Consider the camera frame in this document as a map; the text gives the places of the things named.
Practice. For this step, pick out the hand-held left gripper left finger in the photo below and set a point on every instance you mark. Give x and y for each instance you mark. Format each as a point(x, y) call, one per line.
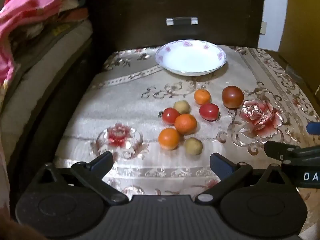
point(103, 163)

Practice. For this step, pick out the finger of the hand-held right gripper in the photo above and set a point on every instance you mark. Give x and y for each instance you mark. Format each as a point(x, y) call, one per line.
point(314, 128)
point(282, 151)

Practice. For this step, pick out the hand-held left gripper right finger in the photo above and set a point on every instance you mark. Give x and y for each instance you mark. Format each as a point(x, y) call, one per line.
point(219, 164)

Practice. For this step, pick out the beige round longan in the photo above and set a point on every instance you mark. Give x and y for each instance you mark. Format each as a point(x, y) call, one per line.
point(182, 106)
point(193, 146)

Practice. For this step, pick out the small red tomato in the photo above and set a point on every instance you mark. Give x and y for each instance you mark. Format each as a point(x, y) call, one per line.
point(209, 111)
point(170, 116)

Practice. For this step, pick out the large dark red tomato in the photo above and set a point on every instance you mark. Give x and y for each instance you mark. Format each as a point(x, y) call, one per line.
point(233, 97)

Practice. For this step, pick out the small mandarin orange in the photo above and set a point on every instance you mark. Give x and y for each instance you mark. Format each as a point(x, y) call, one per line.
point(202, 96)

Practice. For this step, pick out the white floral bowl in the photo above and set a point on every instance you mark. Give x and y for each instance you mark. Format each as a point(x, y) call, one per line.
point(191, 57)

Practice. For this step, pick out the floral beige table cloth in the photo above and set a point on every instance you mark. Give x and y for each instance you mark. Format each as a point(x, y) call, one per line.
point(112, 110)

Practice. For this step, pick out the brown cardboard box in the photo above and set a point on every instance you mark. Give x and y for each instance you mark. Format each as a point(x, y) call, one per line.
point(302, 30)

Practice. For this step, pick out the grey mattress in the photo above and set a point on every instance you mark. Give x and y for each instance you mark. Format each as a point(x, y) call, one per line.
point(30, 80)

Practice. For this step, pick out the dark wooden nightstand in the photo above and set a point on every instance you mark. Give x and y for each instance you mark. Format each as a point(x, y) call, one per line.
point(140, 20)

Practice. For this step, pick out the pink floral blanket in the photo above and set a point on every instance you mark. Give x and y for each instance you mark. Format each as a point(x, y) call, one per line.
point(25, 12)

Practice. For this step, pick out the dark wooden bed frame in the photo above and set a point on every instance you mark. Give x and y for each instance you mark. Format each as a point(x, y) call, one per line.
point(52, 110)

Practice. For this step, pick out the white wall outlet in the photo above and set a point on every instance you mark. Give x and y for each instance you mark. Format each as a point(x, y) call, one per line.
point(263, 28)

